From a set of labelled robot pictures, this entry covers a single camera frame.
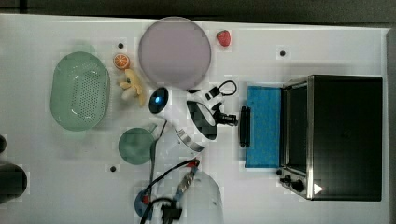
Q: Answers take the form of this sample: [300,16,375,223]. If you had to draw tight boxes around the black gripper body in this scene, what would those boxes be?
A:
[213,106,238,126]

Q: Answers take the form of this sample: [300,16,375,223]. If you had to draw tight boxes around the black toaster oven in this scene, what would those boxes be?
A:
[238,74,384,202]

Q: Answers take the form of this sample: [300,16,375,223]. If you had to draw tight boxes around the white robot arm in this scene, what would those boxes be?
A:
[145,87,238,224]

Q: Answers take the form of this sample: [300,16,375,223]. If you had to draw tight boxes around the red toy ketchup bottle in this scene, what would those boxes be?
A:
[187,158,200,168]

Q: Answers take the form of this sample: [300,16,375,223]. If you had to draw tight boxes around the lilac round plate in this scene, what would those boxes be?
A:
[138,17,211,90]

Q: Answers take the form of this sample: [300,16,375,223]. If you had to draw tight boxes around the red toy strawberry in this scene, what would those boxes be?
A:
[216,30,232,47]

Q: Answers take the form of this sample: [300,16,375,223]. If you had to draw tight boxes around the green mug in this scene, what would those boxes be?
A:
[119,123,157,165]

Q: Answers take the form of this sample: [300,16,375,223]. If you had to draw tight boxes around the small red toy fruit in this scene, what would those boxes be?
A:
[142,195,150,204]

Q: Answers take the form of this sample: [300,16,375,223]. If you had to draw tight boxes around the toy orange half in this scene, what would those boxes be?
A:
[113,53,131,70]

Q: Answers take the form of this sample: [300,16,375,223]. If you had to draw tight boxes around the blue bowl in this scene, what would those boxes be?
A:
[134,190,151,217]

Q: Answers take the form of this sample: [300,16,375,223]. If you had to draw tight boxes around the green perforated colander basket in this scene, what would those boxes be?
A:
[50,51,110,132]

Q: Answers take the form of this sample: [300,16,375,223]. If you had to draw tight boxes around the black cylinder holder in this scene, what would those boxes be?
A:
[0,163,27,203]

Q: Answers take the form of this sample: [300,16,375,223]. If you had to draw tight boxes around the black cylinder cup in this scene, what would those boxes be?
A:
[0,135,7,153]

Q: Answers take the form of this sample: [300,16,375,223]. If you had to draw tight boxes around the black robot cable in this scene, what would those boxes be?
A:
[139,79,238,224]

